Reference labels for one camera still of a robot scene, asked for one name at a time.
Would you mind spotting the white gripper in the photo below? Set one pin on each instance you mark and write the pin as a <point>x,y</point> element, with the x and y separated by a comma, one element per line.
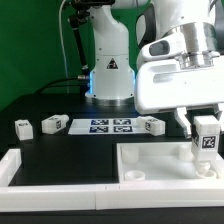
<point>163,86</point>

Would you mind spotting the white square table top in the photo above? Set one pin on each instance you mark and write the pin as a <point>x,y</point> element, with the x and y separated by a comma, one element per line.
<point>167,165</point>

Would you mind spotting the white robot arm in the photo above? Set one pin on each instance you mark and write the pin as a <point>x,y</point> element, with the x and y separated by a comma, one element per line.
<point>112,81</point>

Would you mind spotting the white U-shaped fence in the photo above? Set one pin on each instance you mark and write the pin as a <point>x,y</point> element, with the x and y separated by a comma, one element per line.
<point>92,196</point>

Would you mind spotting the white sheet with tags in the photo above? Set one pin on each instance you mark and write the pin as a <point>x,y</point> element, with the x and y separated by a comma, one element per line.
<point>105,126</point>

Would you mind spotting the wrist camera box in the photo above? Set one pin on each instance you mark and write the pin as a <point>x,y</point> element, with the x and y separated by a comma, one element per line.
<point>160,50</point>

